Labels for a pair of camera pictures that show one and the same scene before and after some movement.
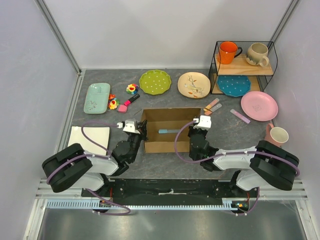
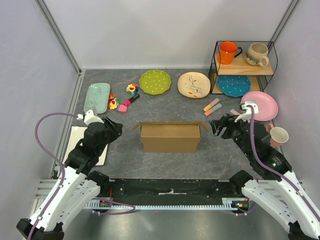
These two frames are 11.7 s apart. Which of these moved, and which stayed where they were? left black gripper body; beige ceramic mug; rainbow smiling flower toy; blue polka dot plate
Moved: left black gripper body
Stayed: blue polka dot plate; rainbow smiling flower toy; beige ceramic mug
